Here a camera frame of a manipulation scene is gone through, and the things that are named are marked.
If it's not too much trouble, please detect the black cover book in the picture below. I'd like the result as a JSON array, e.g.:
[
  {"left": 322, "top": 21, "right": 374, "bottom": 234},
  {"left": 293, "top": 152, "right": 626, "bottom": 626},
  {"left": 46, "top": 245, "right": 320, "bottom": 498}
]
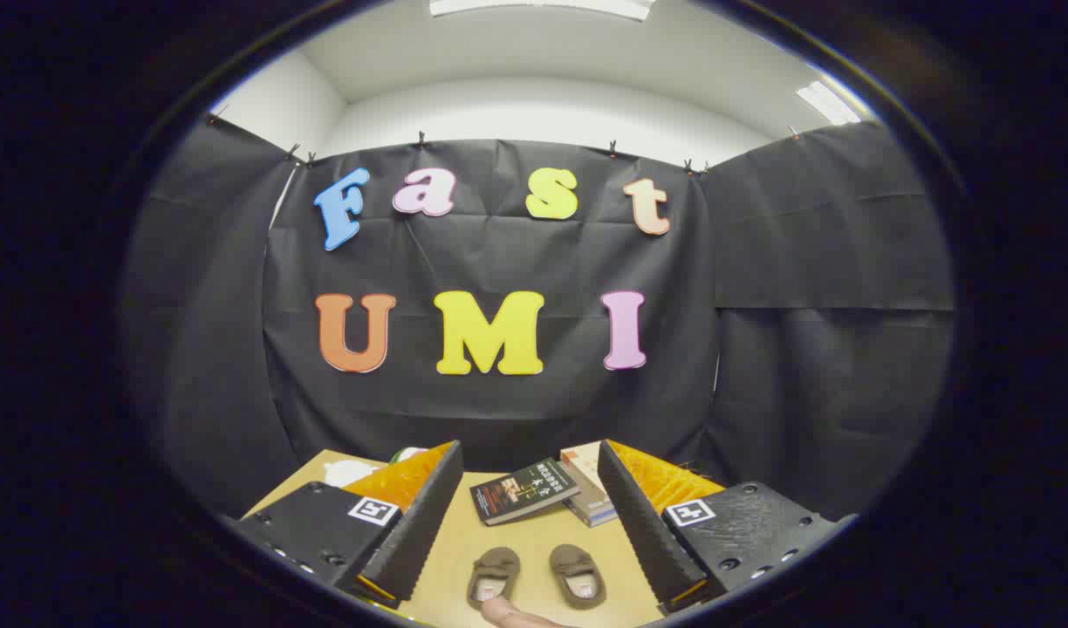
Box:
[{"left": 469, "top": 457, "right": 581, "bottom": 527}]

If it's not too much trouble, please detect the tan cover book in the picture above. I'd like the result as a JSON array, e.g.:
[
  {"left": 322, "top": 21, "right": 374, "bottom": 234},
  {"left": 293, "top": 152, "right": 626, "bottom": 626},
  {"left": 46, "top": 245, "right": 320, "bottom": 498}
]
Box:
[{"left": 558, "top": 440, "right": 608, "bottom": 495}]

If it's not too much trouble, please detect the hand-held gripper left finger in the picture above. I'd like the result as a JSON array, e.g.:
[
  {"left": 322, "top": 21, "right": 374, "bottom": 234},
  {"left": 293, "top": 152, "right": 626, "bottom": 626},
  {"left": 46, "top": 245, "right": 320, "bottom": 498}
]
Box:
[{"left": 231, "top": 440, "right": 465, "bottom": 610}]

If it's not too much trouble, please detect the small ceiling light panel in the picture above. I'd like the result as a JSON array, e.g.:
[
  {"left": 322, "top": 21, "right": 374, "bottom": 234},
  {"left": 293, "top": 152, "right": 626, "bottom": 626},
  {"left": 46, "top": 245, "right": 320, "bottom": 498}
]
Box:
[{"left": 796, "top": 81, "right": 863, "bottom": 126}]

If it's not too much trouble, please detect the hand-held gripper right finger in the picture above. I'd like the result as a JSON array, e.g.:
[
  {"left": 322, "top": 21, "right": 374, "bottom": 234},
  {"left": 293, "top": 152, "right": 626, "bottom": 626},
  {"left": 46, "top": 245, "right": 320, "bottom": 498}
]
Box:
[{"left": 597, "top": 439, "right": 856, "bottom": 616}]

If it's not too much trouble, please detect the brown fuzzy shoe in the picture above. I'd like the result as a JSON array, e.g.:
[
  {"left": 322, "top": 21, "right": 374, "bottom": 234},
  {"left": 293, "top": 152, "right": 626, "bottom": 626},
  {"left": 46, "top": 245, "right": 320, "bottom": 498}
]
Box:
[
  {"left": 549, "top": 543, "right": 606, "bottom": 610},
  {"left": 466, "top": 547, "right": 522, "bottom": 611}
]

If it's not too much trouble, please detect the white plush toy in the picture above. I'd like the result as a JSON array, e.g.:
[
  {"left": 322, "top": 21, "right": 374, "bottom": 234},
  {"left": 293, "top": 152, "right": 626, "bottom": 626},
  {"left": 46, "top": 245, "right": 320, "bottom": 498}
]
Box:
[{"left": 323, "top": 459, "right": 387, "bottom": 488}]

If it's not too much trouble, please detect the long ceiling light panel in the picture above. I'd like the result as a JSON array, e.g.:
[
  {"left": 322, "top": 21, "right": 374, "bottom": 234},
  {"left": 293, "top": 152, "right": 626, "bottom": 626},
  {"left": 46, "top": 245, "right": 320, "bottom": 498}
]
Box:
[{"left": 428, "top": 0, "right": 655, "bottom": 23}]

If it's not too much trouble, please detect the blue cover book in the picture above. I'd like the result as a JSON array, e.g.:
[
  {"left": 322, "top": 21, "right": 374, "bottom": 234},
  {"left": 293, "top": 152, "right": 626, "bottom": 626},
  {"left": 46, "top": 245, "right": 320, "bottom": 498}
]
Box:
[{"left": 569, "top": 485, "right": 622, "bottom": 529}]

